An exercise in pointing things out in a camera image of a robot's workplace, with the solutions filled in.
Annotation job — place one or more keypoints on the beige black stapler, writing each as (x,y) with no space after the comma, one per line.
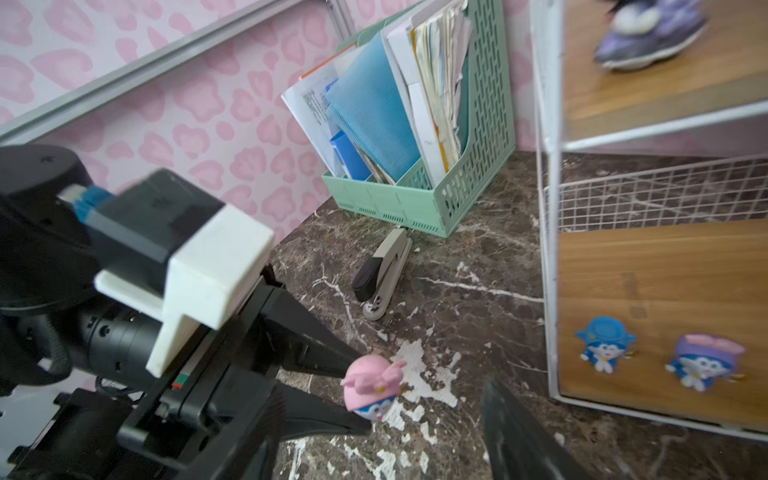
(375,282)

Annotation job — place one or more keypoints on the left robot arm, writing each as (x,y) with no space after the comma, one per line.
(48,266)

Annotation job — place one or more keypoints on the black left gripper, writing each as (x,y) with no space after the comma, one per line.
(151,425)

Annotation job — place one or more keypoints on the pink octopus blue hat figurine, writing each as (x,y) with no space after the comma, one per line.
(371,385)

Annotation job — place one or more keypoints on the white wire wooden shelf rack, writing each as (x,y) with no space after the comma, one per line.
(667,251)

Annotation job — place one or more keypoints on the mint green file organizer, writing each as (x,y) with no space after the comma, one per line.
(486,133)

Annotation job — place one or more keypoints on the small black Kuromi figurine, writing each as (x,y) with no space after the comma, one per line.
(642,33)

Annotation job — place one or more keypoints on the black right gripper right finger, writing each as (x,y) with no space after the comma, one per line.
(518,446)

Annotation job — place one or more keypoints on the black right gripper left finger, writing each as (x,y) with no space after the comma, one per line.
(247,447)

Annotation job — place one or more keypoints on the blue Doraemon figurine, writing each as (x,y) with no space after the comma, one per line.
(606,341)

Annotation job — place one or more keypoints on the aluminium frame profile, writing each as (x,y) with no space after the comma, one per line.
(62,61)

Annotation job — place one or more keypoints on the purple hood Doraemon figurine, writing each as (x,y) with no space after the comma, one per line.
(699,359)

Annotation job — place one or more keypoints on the papers and folders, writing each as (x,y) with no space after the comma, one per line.
(379,108)

